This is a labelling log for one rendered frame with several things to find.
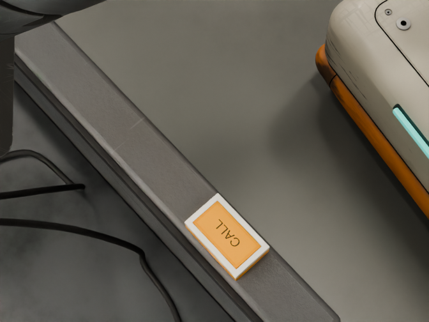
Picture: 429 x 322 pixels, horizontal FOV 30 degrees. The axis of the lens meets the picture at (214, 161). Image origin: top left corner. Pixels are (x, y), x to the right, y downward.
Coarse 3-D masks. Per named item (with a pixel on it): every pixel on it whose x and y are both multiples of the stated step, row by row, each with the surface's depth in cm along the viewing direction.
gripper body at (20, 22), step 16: (0, 0) 17; (0, 16) 17; (16, 16) 17; (32, 16) 17; (48, 16) 19; (0, 32) 18; (16, 32) 19; (0, 48) 23; (0, 64) 23; (0, 80) 23; (0, 96) 23; (0, 112) 23; (0, 128) 23; (0, 144) 23
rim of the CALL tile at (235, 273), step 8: (216, 200) 53; (224, 200) 53; (200, 208) 52; (232, 208) 52; (192, 216) 52; (232, 216) 52; (240, 216) 52; (192, 224) 52; (192, 232) 52; (200, 232) 52; (248, 232) 52; (200, 240) 52; (208, 240) 52; (256, 240) 52; (208, 248) 51; (264, 248) 51; (216, 256) 51; (256, 256) 51; (224, 264) 51; (248, 264) 51; (232, 272) 51; (240, 272) 51
